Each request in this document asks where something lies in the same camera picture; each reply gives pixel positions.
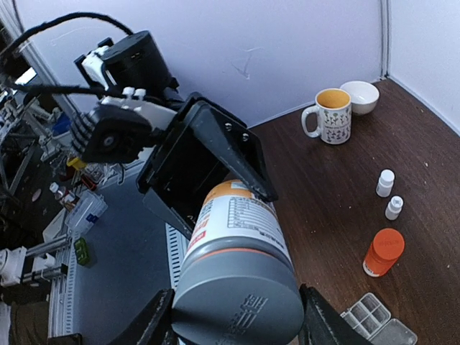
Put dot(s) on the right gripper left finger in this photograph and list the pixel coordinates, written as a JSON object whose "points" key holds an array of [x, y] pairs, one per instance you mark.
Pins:
{"points": [[153, 325]]}

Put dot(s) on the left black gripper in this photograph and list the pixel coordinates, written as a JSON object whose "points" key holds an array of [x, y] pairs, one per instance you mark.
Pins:
{"points": [[204, 144]]}

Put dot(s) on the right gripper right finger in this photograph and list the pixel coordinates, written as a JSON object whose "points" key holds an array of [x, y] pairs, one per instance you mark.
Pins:
{"points": [[322, 324]]}

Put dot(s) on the clear plastic pill organizer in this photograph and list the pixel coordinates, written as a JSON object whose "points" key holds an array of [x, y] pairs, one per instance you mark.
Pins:
{"points": [[370, 318]]}

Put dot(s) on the grey bottle cap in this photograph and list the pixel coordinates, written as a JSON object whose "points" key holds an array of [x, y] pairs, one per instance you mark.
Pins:
{"points": [[237, 296]]}

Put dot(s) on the grey capped white orange bottle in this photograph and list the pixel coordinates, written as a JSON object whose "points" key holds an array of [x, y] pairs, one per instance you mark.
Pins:
{"points": [[237, 244]]}

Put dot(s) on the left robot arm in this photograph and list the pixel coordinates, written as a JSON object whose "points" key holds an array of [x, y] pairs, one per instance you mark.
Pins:
{"points": [[136, 62]]}

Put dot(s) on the orange pill bottle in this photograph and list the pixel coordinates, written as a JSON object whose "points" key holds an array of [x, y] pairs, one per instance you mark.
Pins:
{"points": [[384, 251]]}

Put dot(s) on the shorter small white bottle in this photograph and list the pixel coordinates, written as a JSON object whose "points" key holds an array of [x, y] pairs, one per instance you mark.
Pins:
{"points": [[394, 207]]}

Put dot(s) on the white floral mug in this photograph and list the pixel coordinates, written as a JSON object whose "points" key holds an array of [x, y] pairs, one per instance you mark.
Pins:
{"points": [[333, 115]]}

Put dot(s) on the taller small white bottle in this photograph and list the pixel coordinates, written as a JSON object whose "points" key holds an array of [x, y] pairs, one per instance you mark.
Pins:
{"points": [[385, 183]]}

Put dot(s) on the plain white bowl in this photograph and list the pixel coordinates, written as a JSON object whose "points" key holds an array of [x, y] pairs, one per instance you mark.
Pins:
{"points": [[364, 96]]}

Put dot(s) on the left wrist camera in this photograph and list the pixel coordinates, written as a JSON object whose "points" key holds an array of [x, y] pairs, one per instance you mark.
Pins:
{"points": [[117, 130]]}

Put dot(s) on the left aluminium frame post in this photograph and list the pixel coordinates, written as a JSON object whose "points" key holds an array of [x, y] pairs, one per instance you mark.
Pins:
{"points": [[384, 9]]}

